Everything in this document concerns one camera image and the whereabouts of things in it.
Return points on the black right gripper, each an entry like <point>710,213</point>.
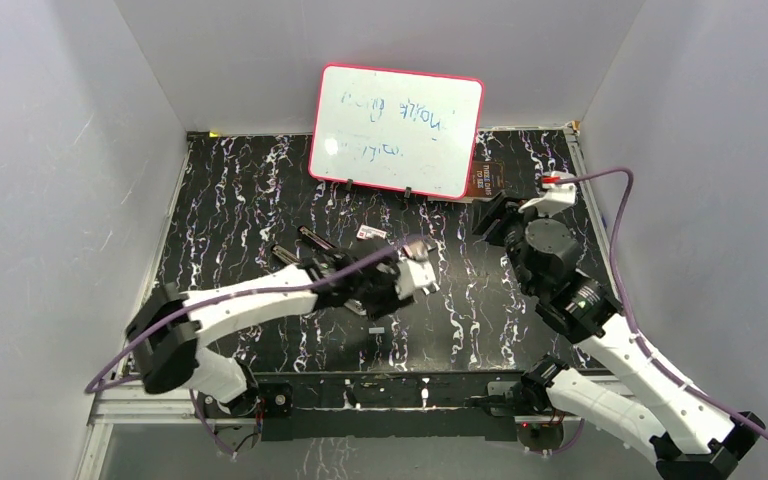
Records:
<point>499,208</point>

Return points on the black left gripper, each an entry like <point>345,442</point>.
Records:
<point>391,302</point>

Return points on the red white staple box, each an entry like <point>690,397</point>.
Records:
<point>366,232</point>

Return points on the cardboard staple box tray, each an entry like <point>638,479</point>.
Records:
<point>419,249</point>

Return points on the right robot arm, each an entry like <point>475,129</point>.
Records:
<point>663,420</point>

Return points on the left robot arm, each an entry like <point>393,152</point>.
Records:
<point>171,333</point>

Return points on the brown Three Days book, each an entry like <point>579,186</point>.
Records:
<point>486,180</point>

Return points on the pink framed whiteboard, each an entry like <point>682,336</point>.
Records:
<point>396,130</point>

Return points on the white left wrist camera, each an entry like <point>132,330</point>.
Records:
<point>415,275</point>

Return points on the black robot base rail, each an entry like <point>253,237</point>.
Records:
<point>295,406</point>

